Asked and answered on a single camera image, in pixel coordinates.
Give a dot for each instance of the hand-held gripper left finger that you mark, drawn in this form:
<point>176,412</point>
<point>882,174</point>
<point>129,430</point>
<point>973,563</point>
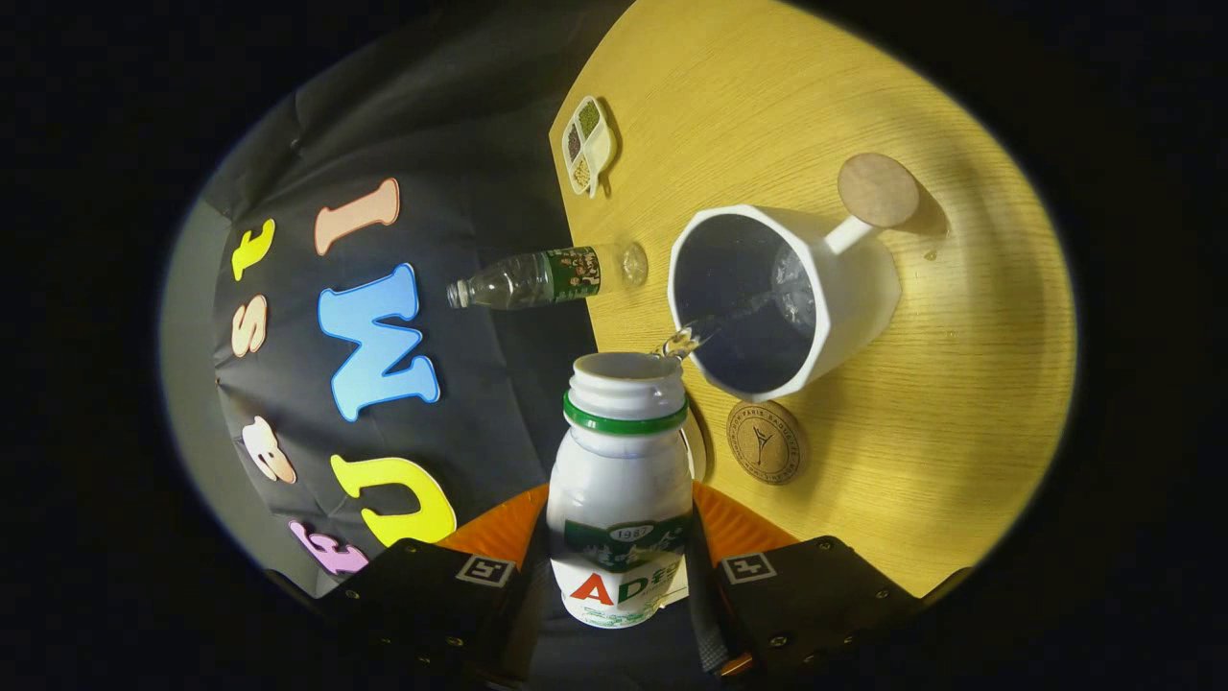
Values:
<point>526,614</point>

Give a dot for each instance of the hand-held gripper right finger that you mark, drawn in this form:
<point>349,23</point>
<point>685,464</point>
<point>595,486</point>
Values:
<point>708,605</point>

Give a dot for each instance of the white juice bottle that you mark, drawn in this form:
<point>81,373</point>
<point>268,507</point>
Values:
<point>619,470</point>

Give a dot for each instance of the round cork coaster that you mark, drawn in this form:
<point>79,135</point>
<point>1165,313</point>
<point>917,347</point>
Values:
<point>764,443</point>

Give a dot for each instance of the clear plastic water bottle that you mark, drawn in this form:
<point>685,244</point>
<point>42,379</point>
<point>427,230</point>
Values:
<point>537,278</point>

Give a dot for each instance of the white round plate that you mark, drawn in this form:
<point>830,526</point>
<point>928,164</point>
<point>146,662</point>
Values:
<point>697,451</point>

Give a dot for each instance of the wooden table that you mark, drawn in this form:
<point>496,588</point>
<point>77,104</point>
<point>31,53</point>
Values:
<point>940,461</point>

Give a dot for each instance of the black backdrop cloth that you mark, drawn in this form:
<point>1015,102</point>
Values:
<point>480,192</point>

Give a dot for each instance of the white divided bean dish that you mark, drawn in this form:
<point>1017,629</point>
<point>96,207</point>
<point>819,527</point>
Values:
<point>600,154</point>

